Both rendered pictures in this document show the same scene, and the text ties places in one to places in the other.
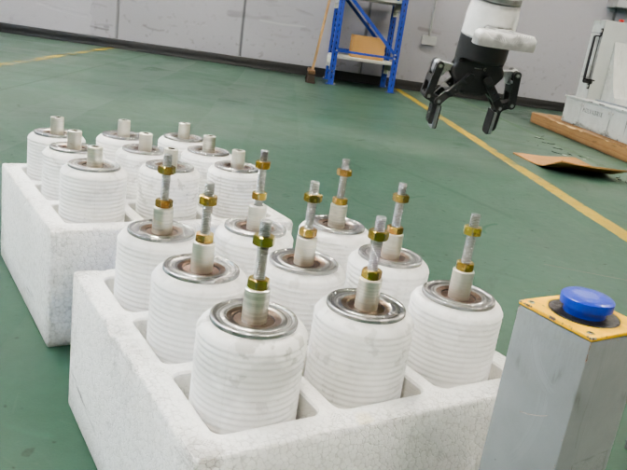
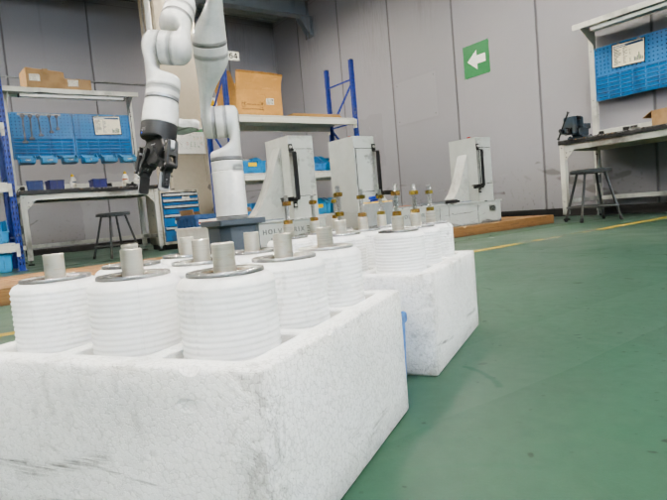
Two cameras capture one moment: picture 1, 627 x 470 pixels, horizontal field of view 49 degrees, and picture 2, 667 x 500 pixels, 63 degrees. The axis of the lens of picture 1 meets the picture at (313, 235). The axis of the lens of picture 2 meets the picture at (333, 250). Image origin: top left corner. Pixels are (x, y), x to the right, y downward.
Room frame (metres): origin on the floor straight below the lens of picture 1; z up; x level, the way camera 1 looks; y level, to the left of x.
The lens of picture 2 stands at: (1.37, 0.98, 0.30)
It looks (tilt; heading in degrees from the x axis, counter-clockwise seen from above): 4 degrees down; 239
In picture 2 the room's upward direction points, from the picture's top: 5 degrees counter-clockwise
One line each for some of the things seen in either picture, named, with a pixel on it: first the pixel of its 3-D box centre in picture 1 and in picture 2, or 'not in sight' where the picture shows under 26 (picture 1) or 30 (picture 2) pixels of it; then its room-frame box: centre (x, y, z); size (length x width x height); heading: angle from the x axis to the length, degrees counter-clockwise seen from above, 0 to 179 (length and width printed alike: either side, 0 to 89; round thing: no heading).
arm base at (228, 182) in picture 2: not in sight; (229, 190); (0.79, -0.55, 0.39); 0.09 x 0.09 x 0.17; 4
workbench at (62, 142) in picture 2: not in sight; (84, 174); (0.51, -5.70, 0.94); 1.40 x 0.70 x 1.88; 4
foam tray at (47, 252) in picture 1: (138, 239); (215, 387); (1.16, 0.31, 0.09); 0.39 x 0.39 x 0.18; 35
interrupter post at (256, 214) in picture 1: (257, 217); (340, 228); (0.80, 0.07, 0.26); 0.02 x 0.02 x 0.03
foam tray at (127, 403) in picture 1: (284, 393); (369, 304); (0.70, 0.01, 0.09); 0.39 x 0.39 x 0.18; 33
